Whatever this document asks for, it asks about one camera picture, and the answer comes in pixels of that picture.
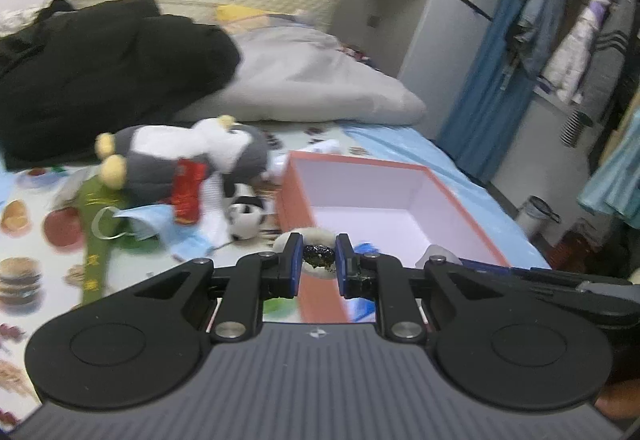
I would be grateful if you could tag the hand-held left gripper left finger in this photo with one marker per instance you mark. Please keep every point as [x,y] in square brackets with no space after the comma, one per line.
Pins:
[295,267]

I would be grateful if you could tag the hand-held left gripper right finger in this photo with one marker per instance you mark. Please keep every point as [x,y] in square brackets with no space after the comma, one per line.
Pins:
[342,267]

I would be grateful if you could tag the small panda plush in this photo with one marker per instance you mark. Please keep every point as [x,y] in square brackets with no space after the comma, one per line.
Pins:
[245,220]

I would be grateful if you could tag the pink cardboard box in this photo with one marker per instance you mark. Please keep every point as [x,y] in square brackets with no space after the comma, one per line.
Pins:
[360,185]

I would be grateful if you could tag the white knitted cloth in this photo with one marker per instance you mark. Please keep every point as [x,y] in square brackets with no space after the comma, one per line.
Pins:
[215,210]

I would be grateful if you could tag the bright red snack packet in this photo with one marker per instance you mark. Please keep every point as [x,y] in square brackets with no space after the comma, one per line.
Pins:
[187,192]

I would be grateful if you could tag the blue face mask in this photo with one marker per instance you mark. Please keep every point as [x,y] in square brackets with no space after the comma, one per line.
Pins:
[150,222]

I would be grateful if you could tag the small trash bin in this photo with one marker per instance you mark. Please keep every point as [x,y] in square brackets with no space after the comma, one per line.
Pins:
[535,217]

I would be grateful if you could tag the teal hanging garment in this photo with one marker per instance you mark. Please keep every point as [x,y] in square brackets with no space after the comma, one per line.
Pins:
[617,174]

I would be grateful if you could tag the grey white penguin plush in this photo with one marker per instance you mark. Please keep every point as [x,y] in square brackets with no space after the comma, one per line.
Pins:
[165,154]

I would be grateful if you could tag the grey quilt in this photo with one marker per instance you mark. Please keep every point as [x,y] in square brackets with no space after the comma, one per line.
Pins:
[320,74]

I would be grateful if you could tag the grey striped hanging sweater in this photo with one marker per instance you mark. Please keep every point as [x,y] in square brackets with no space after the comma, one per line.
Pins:
[607,69]

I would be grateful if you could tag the blue curtain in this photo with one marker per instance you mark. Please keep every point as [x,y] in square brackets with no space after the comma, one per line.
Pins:
[490,69]

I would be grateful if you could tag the white patterned hanging garment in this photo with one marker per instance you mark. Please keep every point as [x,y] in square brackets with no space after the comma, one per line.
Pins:
[570,54]

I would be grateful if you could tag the white wardrobe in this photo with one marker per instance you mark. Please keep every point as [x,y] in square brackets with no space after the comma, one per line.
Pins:
[400,19]

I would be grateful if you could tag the food printed bed sheet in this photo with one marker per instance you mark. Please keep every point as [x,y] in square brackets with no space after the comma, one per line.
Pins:
[40,230]

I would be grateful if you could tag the yellow pillow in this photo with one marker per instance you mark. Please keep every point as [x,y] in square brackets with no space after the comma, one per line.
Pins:
[240,13]

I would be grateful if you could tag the black jacket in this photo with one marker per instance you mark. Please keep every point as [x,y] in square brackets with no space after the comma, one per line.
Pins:
[110,74]

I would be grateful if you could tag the denim hanging shirt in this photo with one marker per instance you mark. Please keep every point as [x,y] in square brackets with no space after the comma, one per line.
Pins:
[535,19]

